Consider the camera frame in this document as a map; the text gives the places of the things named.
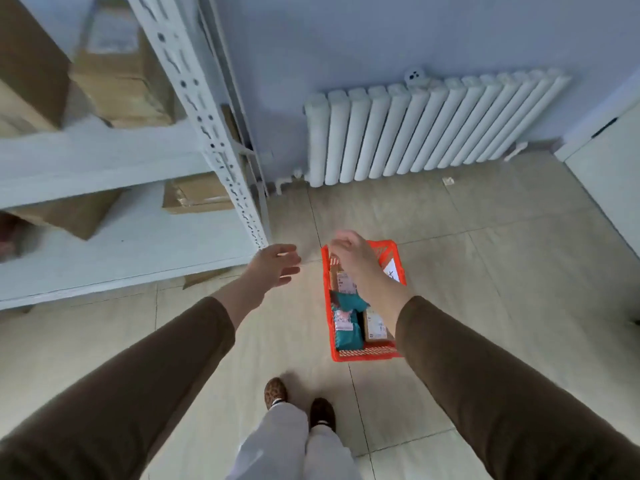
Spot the long taped cardboard box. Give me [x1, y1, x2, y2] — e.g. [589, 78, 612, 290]
[69, 0, 177, 129]

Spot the person's brown shoe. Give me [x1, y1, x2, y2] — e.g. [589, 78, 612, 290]
[263, 377, 289, 411]
[308, 397, 337, 434]

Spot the teal mailer bag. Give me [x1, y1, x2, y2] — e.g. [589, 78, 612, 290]
[329, 289, 371, 352]

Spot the white door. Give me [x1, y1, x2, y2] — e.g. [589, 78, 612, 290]
[553, 69, 640, 259]

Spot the person's right forearm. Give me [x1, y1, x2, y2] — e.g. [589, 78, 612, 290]
[362, 274, 640, 480]

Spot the cardboard box with torn flap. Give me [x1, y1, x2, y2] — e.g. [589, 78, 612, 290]
[0, 0, 72, 138]

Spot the white radiator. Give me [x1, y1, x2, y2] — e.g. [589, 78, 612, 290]
[272, 68, 573, 195]

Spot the white metal shelving rack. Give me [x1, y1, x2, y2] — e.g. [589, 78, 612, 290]
[0, 0, 273, 311]

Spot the person's right hand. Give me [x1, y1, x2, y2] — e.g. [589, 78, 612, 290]
[328, 230, 389, 291]

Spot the person's left hand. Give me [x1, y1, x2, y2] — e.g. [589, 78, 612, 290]
[243, 243, 303, 295]

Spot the person's right leg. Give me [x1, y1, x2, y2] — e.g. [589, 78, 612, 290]
[303, 424, 365, 480]

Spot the person's left forearm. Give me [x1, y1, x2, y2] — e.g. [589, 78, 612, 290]
[0, 277, 266, 480]

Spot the yellow-taped cardboard box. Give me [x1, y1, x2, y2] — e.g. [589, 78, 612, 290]
[329, 266, 359, 295]

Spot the red plastic basket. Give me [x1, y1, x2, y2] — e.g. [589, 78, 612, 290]
[320, 239, 407, 363]

